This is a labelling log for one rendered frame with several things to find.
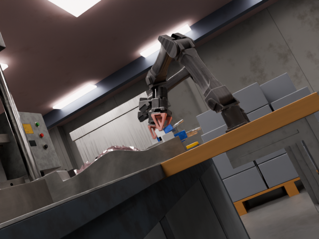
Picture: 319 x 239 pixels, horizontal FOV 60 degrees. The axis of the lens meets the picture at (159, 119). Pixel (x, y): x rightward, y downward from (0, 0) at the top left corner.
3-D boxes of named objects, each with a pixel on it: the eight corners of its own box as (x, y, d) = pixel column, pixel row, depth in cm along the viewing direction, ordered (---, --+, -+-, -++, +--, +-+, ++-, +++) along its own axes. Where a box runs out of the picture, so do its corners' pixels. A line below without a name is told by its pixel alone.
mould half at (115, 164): (181, 155, 110) (169, 130, 112) (185, 151, 84) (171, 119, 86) (63, 208, 107) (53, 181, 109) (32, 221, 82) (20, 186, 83)
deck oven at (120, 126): (211, 193, 502) (167, 98, 533) (200, 212, 388) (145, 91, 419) (142, 221, 542) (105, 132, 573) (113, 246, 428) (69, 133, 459)
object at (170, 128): (188, 125, 123) (181, 116, 125) (184, 124, 118) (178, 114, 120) (164, 142, 125) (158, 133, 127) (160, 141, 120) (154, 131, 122)
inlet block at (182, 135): (202, 135, 96) (196, 121, 97) (205, 133, 91) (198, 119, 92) (168, 151, 95) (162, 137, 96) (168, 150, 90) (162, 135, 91)
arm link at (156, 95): (152, 102, 129) (151, 88, 131) (163, 103, 132) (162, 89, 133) (158, 98, 123) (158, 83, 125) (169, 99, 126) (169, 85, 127)
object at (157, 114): (151, 130, 120) (150, 109, 123) (157, 133, 127) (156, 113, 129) (165, 129, 118) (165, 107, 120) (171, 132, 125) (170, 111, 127)
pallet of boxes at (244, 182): (330, 162, 339) (283, 78, 358) (357, 171, 262) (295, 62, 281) (238, 199, 366) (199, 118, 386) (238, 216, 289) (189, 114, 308)
